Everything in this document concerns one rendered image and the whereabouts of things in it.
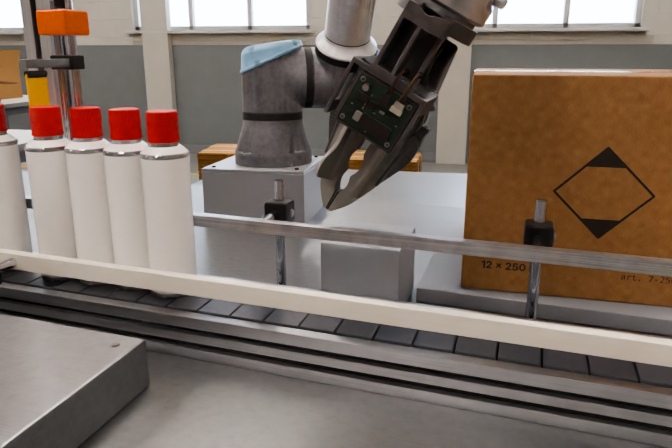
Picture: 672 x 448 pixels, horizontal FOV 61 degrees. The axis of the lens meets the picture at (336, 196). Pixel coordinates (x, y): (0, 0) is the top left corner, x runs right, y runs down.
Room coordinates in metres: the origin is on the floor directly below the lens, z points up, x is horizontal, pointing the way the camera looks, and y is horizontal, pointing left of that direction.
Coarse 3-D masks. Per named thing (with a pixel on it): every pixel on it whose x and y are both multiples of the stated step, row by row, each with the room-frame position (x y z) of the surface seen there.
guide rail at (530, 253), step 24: (216, 216) 0.63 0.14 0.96; (336, 240) 0.59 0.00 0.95; (360, 240) 0.58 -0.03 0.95; (384, 240) 0.57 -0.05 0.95; (408, 240) 0.56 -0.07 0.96; (432, 240) 0.55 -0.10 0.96; (456, 240) 0.55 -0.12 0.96; (480, 240) 0.55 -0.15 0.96; (576, 264) 0.51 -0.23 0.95; (600, 264) 0.50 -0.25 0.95; (624, 264) 0.50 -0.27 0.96; (648, 264) 0.49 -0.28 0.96
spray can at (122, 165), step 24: (120, 120) 0.62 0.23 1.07; (120, 144) 0.62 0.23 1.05; (144, 144) 0.63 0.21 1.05; (120, 168) 0.61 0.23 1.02; (120, 192) 0.61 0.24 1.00; (120, 216) 0.61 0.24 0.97; (144, 216) 0.62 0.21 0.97; (120, 240) 0.61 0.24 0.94; (144, 240) 0.62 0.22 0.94; (120, 264) 0.61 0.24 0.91; (144, 264) 0.62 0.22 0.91; (120, 288) 0.61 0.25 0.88
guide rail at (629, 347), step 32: (0, 256) 0.64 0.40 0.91; (32, 256) 0.63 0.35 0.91; (160, 288) 0.58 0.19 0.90; (192, 288) 0.56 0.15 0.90; (224, 288) 0.55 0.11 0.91; (256, 288) 0.54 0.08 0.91; (288, 288) 0.54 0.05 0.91; (384, 320) 0.50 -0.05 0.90; (416, 320) 0.49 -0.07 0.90; (448, 320) 0.48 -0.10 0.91; (480, 320) 0.47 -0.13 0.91; (512, 320) 0.47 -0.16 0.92; (576, 352) 0.45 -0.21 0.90; (608, 352) 0.44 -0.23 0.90; (640, 352) 0.43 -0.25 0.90
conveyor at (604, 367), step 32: (64, 288) 0.62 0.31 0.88; (96, 288) 0.62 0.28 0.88; (256, 320) 0.54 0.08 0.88; (288, 320) 0.54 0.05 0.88; (320, 320) 0.54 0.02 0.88; (352, 320) 0.54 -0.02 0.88; (448, 352) 0.48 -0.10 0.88; (480, 352) 0.47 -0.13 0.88; (512, 352) 0.47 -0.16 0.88; (544, 352) 0.47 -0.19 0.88
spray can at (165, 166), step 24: (168, 120) 0.60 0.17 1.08; (168, 144) 0.60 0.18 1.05; (144, 168) 0.60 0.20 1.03; (168, 168) 0.59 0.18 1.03; (144, 192) 0.60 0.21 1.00; (168, 192) 0.59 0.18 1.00; (168, 216) 0.59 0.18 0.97; (192, 216) 0.62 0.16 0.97; (168, 240) 0.59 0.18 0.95; (192, 240) 0.61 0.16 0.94; (168, 264) 0.59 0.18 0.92; (192, 264) 0.61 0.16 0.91
